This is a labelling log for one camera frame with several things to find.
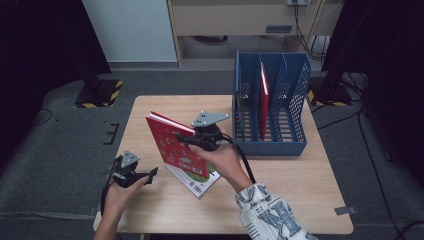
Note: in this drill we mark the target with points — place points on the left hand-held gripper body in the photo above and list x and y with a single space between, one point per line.
125 171

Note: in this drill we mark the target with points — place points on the beige wooden cabinet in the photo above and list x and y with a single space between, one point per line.
226 16

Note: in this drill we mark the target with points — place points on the white power strip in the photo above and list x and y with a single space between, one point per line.
297 2

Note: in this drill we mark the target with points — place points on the person's right hand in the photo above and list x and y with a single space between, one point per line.
225 163

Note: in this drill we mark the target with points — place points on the red hardcover picture book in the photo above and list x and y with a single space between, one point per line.
264 110
166 143

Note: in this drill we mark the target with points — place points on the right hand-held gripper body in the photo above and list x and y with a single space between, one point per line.
208 136

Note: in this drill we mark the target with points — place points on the white book with green leaf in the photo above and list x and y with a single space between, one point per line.
196 185

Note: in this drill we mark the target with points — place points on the black curtain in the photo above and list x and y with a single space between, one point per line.
40 66
393 66

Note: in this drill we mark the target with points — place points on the grey label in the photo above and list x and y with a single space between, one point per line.
279 29

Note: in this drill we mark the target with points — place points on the person's left hand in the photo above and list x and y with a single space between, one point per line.
116 200

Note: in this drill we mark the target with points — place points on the white cabinet panel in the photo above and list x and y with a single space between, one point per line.
130 30

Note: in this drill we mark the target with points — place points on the grey floor strip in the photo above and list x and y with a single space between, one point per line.
43 215

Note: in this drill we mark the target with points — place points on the blue plastic file rack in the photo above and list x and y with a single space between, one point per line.
270 148

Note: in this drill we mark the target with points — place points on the black stand with striped base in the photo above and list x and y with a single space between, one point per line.
100 95
330 95

